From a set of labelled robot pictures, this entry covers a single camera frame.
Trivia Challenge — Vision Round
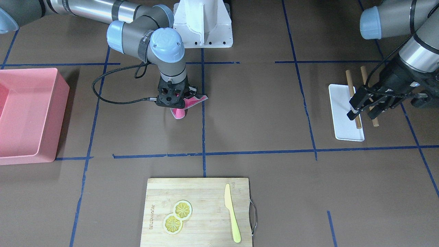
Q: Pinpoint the wooden stick on tray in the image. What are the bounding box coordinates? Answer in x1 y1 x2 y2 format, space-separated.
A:
345 69 362 129

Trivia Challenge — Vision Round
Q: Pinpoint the wooden cutting board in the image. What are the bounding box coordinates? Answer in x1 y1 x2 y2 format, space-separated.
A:
140 178 253 247

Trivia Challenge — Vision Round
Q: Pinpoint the lemon slice near knife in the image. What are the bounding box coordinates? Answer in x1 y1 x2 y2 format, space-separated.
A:
174 200 193 221

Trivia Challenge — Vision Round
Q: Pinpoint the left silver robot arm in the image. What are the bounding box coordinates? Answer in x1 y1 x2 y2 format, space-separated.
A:
347 0 439 120

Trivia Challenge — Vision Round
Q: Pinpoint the lemon slice far from knife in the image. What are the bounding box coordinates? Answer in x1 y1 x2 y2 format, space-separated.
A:
163 214 183 235

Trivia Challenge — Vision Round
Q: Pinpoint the wooden stick beside tray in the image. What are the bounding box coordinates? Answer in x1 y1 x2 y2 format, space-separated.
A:
360 66 379 128

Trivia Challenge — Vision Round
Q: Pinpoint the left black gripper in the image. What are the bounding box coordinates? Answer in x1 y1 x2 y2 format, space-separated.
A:
347 57 439 120

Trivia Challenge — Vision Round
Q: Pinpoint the white camera pole with base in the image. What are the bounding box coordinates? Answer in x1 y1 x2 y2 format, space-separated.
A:
174 0 234 49

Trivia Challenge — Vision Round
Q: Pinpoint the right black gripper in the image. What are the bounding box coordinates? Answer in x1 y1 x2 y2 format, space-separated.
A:
159 77 198 100

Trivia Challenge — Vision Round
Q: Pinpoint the pink plastic bin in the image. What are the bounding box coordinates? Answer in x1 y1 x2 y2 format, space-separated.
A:
0 68 70 165

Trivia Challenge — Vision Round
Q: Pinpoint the yellow plastic knife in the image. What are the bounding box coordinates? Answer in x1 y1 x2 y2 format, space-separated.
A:
224 183 241 243

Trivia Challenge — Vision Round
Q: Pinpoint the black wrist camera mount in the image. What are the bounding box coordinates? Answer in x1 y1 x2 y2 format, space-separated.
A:
155 78 187 109

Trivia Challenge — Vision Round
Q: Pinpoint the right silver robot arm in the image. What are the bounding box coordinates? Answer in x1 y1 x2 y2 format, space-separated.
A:
0 0 197 108

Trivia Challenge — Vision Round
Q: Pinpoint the white rectangular tray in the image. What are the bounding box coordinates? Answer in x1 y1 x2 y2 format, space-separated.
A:
328 84 364 142

